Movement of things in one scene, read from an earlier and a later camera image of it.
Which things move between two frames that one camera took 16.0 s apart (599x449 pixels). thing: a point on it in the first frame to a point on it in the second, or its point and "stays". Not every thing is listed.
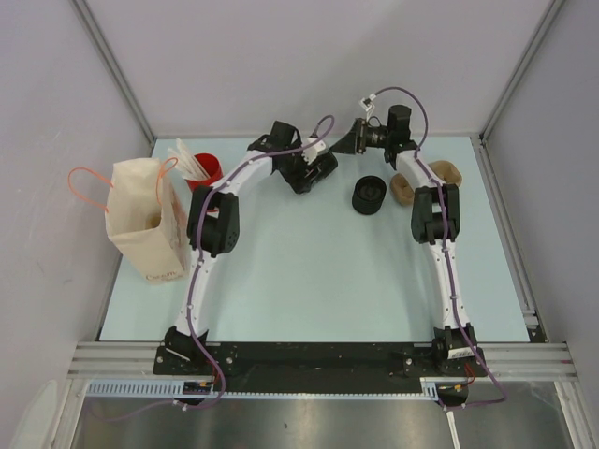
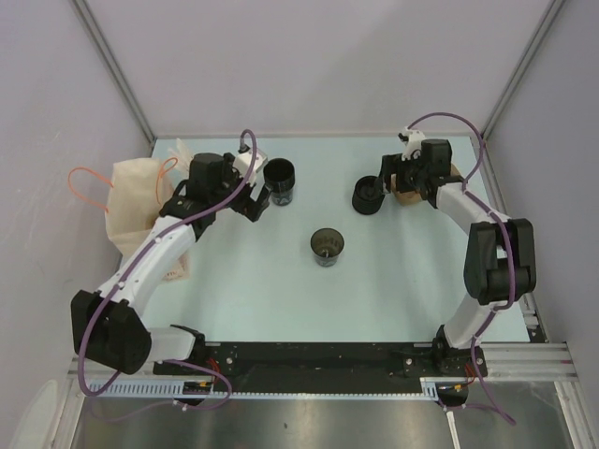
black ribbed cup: x=368 y=195 stays
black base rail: x=319 y=368 stays
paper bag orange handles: x=144 y=219 stays
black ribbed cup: x=302 y=174 to x=279 y=176
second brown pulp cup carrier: x=402 y=193 stays
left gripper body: x=287 y=164 to x=232 y=181
